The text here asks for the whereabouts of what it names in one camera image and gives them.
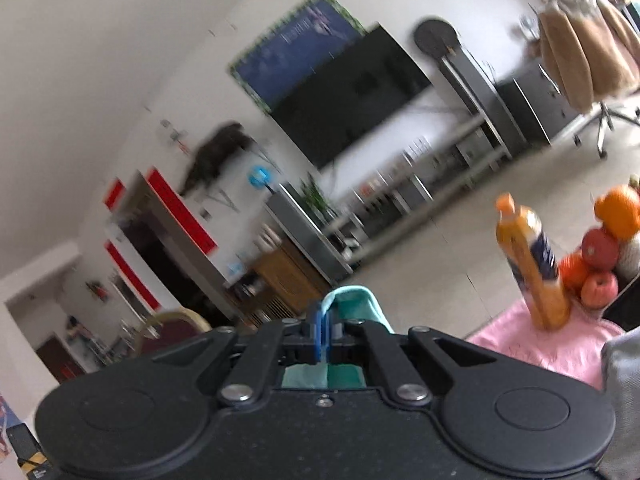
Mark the small orange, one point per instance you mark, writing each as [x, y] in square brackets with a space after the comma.
[572, 270]

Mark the wooden cabinet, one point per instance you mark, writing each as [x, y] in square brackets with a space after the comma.
[287, 280]

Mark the pink printed blanket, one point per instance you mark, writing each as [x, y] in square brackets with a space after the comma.
[510, 345]

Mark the beige fleece coat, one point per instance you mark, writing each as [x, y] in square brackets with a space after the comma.
[580, 50]

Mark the dark grey drawer cabinet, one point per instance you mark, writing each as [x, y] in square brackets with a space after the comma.
[540, 105]

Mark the teal t-shirt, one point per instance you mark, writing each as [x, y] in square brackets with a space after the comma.
[360, 305]

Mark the white foam-netted fruit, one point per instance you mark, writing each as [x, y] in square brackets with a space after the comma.
[629, 260]

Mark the dark red door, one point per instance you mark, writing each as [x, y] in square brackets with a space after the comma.
[55, 360]

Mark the blue globe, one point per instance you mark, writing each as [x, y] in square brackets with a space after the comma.
[260, 177]

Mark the grey knit garment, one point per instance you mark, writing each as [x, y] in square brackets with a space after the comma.
[622, 385]

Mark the orange juice bottle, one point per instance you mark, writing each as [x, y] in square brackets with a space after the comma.
[530, 260]

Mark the rolling garment rack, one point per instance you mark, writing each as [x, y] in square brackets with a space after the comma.
[602, 125]

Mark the grey television stand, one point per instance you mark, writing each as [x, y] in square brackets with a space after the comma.
[400, 190]

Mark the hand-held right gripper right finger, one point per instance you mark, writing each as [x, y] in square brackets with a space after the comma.
[382, 360]

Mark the anime wall poster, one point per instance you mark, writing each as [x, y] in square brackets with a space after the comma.
[5, 420]

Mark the black television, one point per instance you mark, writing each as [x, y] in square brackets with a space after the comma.
[350, 95]

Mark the round black disc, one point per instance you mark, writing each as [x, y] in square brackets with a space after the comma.
[435, 40]

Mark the maroon banquet chair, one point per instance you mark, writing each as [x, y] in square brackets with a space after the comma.
[172, 332]

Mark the red apple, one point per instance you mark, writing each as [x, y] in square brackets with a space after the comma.
[600, 250]
[600, 290]

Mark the black animal figure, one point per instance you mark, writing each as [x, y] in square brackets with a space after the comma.
[215, 150]

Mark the red side banner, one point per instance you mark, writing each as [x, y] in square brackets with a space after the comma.
[114, 194]
[132, 275]

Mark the long red door banner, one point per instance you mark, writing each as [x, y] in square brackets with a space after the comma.
[185, 212]

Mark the blue landscape wall poster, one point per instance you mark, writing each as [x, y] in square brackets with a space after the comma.
[290, 50]

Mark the green potted plant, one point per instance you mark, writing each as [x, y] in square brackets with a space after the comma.
[315, 200]

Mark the large orange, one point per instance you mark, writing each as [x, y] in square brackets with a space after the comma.
[620, 210]

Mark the grey metal cabinet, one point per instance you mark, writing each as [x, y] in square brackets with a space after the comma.
[310, 240]

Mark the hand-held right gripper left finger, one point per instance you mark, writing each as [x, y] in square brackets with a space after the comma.
[317, 335]

